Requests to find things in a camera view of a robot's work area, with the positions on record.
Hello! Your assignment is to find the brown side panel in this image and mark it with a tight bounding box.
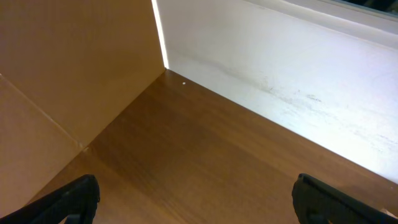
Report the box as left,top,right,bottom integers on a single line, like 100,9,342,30
1,0,165,216

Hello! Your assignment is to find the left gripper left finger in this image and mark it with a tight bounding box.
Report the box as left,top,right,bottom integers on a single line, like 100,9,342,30
1,174,100,224

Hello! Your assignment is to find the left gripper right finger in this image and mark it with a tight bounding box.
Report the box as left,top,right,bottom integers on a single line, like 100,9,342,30
292,173,397,224

